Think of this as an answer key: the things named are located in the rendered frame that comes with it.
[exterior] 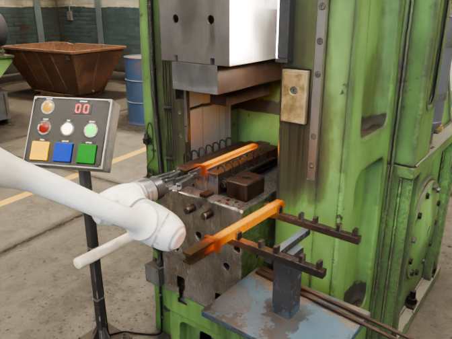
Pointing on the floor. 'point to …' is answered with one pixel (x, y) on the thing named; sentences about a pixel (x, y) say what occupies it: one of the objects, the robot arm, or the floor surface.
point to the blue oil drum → (134, 89)
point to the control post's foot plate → (105, 333)
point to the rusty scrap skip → (65, 67)
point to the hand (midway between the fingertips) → (191, 173)
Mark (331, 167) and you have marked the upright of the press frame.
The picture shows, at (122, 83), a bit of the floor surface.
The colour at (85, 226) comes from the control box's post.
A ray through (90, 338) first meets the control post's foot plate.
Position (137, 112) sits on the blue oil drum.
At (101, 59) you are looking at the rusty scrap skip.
